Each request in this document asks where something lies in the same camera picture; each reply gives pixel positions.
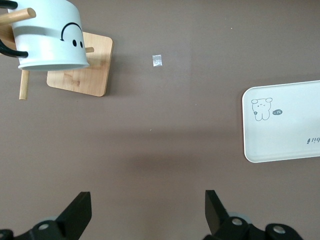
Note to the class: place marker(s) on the white smiley face mug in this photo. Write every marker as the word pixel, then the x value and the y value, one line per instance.
pixel 45 37

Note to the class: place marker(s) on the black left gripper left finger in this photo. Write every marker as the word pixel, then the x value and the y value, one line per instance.
pixel 72 217

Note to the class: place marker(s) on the wooden mug tree stand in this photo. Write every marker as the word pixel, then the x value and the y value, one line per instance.
pixel 82 80

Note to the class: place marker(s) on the small clear tape piece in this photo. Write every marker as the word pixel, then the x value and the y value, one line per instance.
pixel 157 60

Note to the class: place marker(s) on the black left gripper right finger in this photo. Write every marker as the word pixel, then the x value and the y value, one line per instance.
pixel 217 217

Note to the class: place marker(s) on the cream rabbit print tray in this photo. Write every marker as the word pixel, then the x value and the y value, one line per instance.
pixel 282 125

